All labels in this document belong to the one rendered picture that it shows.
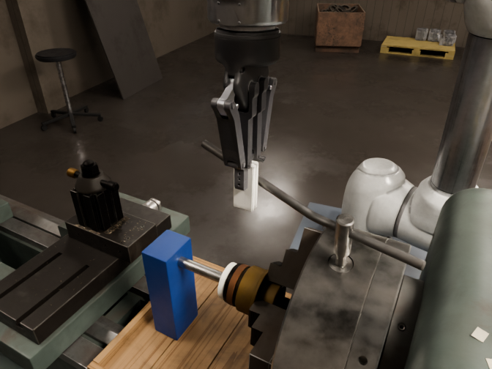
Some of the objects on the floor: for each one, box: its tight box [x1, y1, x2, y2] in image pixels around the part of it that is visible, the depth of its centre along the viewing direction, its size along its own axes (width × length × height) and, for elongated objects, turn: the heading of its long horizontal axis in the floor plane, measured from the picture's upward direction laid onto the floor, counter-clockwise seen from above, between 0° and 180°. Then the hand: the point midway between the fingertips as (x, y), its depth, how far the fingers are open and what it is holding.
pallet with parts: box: [380, 28, 457, 60], centre depth 652 cm, size 113×77×31 cm
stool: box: [35, 48, 103, 133], centre depth 390 cm, size 59×56×70 cm
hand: (246, 184), depth 54 cm, fingers closed
